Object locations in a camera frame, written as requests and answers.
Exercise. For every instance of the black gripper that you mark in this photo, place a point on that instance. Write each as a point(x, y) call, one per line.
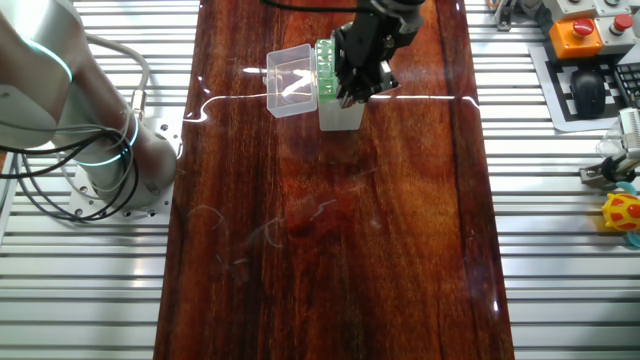
point(362, 40)

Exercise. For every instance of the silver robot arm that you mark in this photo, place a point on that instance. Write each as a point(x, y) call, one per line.
point(35, 100)

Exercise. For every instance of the translucent tip box green rack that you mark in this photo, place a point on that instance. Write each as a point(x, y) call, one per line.
point(342, 120)

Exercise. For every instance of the clear hinged box lid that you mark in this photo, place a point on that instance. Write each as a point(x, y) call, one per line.
point(292, 102)

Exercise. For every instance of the glossy wood grain board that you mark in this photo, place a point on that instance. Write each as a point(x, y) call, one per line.
point(325, 250)

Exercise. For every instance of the black white calibration sheet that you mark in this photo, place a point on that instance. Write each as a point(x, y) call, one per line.
point(565, 120)

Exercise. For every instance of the orange emergency stop box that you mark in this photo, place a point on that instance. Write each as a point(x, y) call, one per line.
point(565, 45)

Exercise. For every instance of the grey control box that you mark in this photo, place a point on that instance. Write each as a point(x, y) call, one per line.
point(570, 7)
point(612, 6)

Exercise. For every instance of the black computer mouse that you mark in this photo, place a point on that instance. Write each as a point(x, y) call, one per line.
point(588, 95)

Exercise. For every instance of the silver metal clamp device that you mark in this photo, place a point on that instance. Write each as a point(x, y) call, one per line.
point(592, 173)

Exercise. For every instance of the grey box red button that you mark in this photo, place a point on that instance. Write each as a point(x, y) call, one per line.
point(607, 42)

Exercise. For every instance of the black keyboard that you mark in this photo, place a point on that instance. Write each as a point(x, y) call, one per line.
point(629, 82)

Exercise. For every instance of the yellow orange turtle toy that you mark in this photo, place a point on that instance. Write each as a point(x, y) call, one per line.
point(622, 212)

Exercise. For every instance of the small silver metal bracket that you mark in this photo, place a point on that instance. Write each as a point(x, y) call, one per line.
point(505, 15)

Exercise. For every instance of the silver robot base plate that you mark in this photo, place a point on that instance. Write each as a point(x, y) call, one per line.
point(162, 132)

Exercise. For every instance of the silver ribbed exterior camera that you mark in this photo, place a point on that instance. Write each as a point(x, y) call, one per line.
point(631, 130)

